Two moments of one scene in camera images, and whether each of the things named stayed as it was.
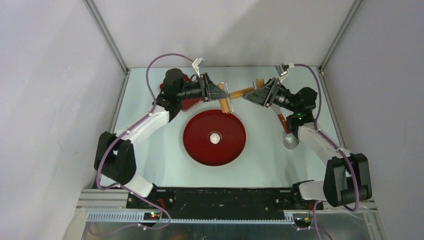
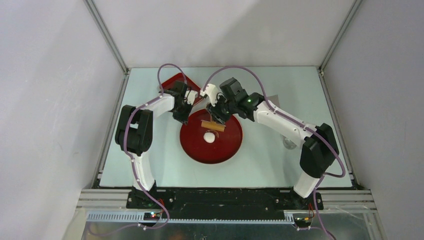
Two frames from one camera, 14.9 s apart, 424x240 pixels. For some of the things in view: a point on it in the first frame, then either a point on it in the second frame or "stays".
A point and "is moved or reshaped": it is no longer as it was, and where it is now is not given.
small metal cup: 290,141 stays
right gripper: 264,96 → 215,112
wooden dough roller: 224,104 is moved or reshaped
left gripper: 209,91 → 183,119
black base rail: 224,203 stays
